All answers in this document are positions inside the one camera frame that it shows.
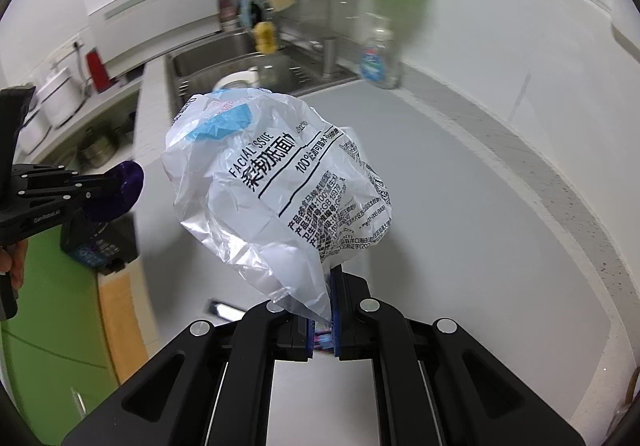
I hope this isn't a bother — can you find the steel pot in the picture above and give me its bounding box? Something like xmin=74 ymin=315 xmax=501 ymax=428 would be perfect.
xmin=77 ymin=128 xmax=119 ymax=167
xmin=117 ymin=111 xmax=139 ymax=145

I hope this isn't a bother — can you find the white shelf unit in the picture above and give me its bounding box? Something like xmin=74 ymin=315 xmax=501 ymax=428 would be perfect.
xmin=30 ymin=76 xmax=146 ymax=167

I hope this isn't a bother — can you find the small white cooker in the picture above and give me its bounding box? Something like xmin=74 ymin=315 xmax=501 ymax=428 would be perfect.
xmin=17 ymin=106 xmax=52 ymax=153

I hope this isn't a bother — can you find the white rice cooker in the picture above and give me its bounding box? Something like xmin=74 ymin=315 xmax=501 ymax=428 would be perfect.
xmin=37 ymin=66 xmax=84 ymax=127

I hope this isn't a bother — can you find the steel gooseneck faucet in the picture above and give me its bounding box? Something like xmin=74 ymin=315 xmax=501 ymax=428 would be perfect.
xmin=265 ymin=0 xmax=342 ymax=80

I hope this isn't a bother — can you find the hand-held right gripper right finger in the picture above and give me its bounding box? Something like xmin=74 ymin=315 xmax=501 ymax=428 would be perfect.
xmin=327 ymin=266 xmax=586 ymax=446

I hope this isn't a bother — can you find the green floor mat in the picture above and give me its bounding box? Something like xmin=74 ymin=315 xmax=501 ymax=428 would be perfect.
xmin=0 ymin=266 xmax=119 ymax=427

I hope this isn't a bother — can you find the white bowl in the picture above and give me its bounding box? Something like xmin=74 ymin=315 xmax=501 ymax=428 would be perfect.
xmin=212 ymin=70 xmax=262 ymax=93

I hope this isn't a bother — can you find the stainless steel sink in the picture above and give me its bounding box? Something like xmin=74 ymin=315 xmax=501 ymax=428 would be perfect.
xmin=165 ymin=28 xmax=362 ymax=118

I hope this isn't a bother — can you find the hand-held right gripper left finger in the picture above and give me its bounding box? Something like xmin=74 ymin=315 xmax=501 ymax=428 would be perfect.
xmin=62 ymin=298 xmax=314 ymax=446

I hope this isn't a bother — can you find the yellow loofah sponge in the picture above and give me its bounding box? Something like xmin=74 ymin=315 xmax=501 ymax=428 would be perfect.
xmin=254 ymin=22 xmax=279 ymax=53

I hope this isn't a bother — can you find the purple drawstring pouch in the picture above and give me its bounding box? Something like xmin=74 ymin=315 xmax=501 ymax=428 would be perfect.
xmin=82 ymin=160 xmax=146 ymax=222

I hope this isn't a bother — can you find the blue dish soap bottle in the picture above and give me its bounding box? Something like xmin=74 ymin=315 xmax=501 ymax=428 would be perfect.
xmin=239 ymin=0 xmax=259 ymax=30

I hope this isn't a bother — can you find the black floral box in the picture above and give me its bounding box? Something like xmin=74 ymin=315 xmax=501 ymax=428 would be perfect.
xmin=205 ymin=300 xmax=249 ymax=325

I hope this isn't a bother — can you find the person's left hand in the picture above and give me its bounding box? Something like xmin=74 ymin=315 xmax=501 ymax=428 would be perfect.
xmin=0 ymin=241 xmax=29 ymax=295

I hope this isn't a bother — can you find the black container blue label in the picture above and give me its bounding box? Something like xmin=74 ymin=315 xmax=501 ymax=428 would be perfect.
xmin=60 ymin=216 xmax=139 ymax=277

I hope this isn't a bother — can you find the printed plastic tissue bag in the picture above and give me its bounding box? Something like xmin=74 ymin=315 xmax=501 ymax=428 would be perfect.
xmin=161 ymin=86 xmax=394 ymax=328

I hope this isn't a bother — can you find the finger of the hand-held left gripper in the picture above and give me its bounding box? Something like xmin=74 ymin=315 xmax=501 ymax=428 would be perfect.
xmin=14 ymin=165 xmax=122 ymax=193
xmin=31 ymin=186 xmax=124 ymax=223

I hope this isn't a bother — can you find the hand soap pump bottle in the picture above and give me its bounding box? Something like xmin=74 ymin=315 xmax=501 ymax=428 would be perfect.
xmin=361 ymin=13 xmax=402 ymax=90

